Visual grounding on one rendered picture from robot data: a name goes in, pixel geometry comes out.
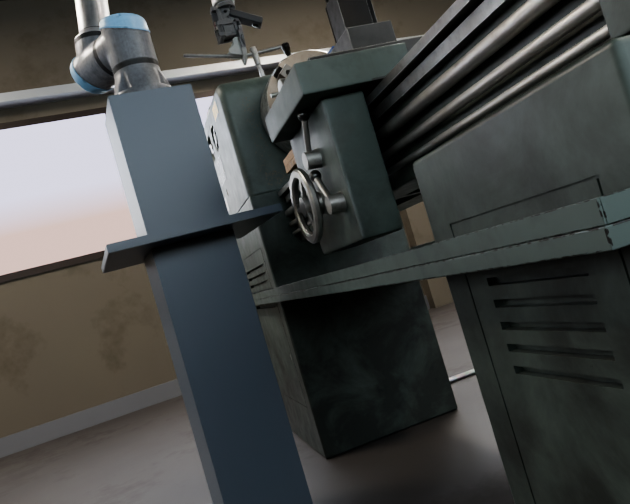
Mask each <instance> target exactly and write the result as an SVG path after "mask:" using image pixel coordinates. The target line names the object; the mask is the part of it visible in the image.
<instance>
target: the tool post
mask: <svg viewBox="0 0 630 504"><path fill-rule="evenodd" d="M325 10H326V13H327V17H328V20H329V23H330V27H331V30H332V33H333V37H334V40H335V43H337V42H338V40H339V39H340V37H341V36H342V34H343V32H344V31H345V29H346V28H349V27H354V26H360V25H366V24H371V23H377V18H376V15H375V12H374V8H373V5H372V2H371V0H329V1H328V3H327V5H326V8H325Z"/></svg>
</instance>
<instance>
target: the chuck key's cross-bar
mask: <svg viewBox="0 0 630 504"><path fill-rule="evenodd" d="M278 49H282V46H281V45H279V46H275V47H271V48H267V49H263V50H259V51H257V52H258V54H262V53H266V52H270V51H274V50H278ZM184 57H188V58H243V56H242V55H233V54H184Z"/></svg>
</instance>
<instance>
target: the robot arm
mask: <svg viewBox="0 0 630 504"><path fill-rule="evenodd" d="M211 2H212V5H213V7H210V15H211V18H212V22H213V25H214V32H215V36H216V39H217V38H218V39H217V43H218V45H221V44H225V43H230V42H232V41H233V43H232V44H231V47H230V48H229V53H228V54H233V55H242V56H243V58H230V59H239V60H242V63H243V64H244V66H245V65H246V64H247V60H248V56H247V49H246V43H245V38H244V33H243V30H242V25H246V26H250V27H253V28H257V29H261V26H262V22H263V17H261V16H257V15H254V14H250V13H246V12H243V11H239V10H235V4H234V0H211ZM75 6H76V13H77V21H78V28H79V34H78V35H77V36H76V37H75V41H74V43H75V50H76V57H75V58H73V60H72V62H71V64H70V72H71V75H72V77H73V79H74V81H75V82H76V83H77V84H78V85H80V86H81V88H82V89H84V90H86V91H87V92H90V93H93V94H104V93H106V92H107V91H109V90H112V89H113V88H114V87H115V89H114V95H117V94H124V93H131V92H137V91H144V90H151V89H158V88H164V87H171V85H170V84H169V82H168V81H167V79H166V78H165V76H164V75H163V73H162V72H161V70H160V67H159V63H158V60H157V56H156V53H155V49H154V46H153V42H152V39H151V35H150V30H149V29H148V26H147V23H146V21H145V19H144V18H143V17H141V16H139V15H137V14H132V13H117V14H112V15H110V12H109V5H108V0H75ZM241 24H242V25H241Z"/></svg>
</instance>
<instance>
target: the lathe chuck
mask: <svg viewBox="0 0 630 504"><path fill-rule="evenodd" d="M327 53H328V52H325V51H320V50H303V51H299V52H296V53H293V54H291V55H289V56H287V57H286V58H284V59H283V60H282V61H281V62H280V63H279V64H278V65H277V68H276V69H275V70H274V72H273V73H272V75H271V76H270V78H269V80H268V83H267V85H266V87H265V90H264V93H263V97H262V112H263V117H264V120H265V118H266V116H267V114H268V112H269V110H270V108H271V106H272V105H273V103H274V101H275V99H276V97H275V98H271V95H270V94H272V93H277V92H279V91H278V79H276V78H275V77H273V75H274V73H275V72H276V70H277V69H278V67H281V68H283V67H284V65H285V64H287V65H289V66H290V67H292V66H293V65H294V64H295V63H299V62H304V61H307V59H308V58H309V57H314V56H319V55H324V54H327ZM279 143H280V144H281V145H282V146H284V147H285V148H287V149H288V150H290V151H291V150H292V147H291V140H287V141H283V142H279Z"/></svg>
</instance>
